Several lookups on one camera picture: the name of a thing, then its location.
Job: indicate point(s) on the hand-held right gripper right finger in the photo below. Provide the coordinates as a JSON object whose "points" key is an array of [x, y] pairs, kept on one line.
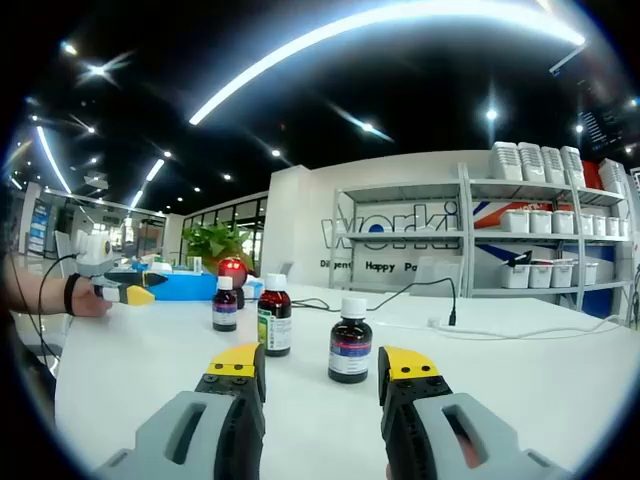
{"points": [[400, 440]]}

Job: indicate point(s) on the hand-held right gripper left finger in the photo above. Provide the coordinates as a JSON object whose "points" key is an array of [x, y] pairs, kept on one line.
{"points": [[232, 435]]}

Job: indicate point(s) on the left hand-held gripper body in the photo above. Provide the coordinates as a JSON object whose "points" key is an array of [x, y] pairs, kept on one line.
{"points": [[95, 250]]}

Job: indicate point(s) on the small dark medicine bottle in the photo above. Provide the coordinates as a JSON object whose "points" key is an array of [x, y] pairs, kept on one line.
{"points": [[225, 300], [350, 335]]}

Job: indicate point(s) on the tall green-label medicine bottle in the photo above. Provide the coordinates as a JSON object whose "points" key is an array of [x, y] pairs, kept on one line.
{"points": [[275, 305]]}

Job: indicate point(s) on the assorted small medicine boxes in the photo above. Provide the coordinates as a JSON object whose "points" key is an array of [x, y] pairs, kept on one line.
{"points": [[175, 267]]}

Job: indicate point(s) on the person's left hand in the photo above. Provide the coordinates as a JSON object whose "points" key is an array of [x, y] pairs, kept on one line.
{"points": [[87, 305]]}

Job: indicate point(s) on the blue plastic bin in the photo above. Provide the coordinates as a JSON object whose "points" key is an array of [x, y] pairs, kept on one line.
{"points": [[185, 289]]}

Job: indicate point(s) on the blue standing banner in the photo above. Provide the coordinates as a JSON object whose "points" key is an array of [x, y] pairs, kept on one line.
{"points": [[37, 225]]}

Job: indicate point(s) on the white table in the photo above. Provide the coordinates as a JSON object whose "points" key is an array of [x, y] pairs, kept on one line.
{"points": [[150, 360]]}

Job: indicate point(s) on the green potted plant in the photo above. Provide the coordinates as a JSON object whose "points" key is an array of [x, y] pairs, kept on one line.
{"points": [[215, 242]]}

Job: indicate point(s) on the short ceiling light bar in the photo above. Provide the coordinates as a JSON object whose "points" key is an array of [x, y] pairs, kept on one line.
{"points": [[155, 170]]}

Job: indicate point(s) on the black red-window barcode scanner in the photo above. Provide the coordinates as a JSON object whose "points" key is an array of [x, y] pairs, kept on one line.
{"points": [[235, 267]]}

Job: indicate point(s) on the thin curved ceiling light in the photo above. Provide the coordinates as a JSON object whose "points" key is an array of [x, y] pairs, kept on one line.
{"points": [[50, 155]]}

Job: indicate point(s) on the small blue white box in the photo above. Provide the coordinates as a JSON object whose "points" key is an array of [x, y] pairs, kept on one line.
{"points": [[254, 290]]}

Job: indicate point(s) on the grey metal shelving unit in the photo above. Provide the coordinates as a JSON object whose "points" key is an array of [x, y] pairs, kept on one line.
{"points": [[490, 236], [400, 234]]}

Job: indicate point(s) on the small black tool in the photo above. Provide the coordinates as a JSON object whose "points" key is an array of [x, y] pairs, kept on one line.
{"points": [[517, 260]]}

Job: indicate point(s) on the long curved ceiling light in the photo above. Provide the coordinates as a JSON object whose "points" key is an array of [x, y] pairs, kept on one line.
{"points": [[240, 80]]}

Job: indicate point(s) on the rows of white storage boxes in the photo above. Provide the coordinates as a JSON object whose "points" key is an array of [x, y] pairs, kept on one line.
{"points": [[542, 222]]}

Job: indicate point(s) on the group of ceiling spotlights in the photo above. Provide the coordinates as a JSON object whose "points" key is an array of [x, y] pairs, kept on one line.
{"points": [[491, 114]]}

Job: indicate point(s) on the hanging dark display screen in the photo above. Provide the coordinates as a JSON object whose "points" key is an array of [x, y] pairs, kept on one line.
{"points": [[605, 125]]}

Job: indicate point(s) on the wall logo lettering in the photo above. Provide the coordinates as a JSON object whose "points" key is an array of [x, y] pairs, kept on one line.
{"points": [[327, 235]]}

